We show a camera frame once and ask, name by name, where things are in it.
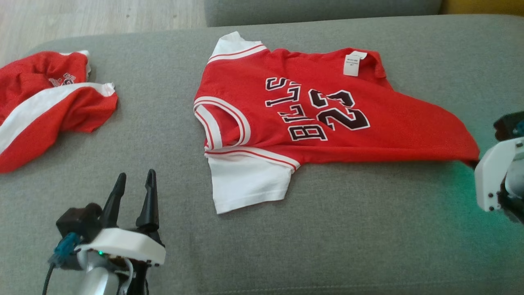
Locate yellow cushion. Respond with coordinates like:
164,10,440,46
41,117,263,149
441,0,524,17

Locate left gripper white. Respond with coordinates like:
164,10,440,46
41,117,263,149
80,169,167,265

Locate grey sofa back cushion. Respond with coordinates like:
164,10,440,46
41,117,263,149
204,0,443,27

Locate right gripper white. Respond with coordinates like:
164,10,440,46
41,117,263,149
468,138,524,213

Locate large grey sofa seat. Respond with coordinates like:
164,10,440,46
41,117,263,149
0,15,524,295

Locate red Bulls basketball jersey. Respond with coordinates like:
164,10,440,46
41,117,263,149
193,32,480,215

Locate left cable with blue plug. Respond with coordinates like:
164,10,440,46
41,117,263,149
42,232,83,295

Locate red shorts with white stripe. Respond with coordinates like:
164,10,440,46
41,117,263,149
0,50,119,174

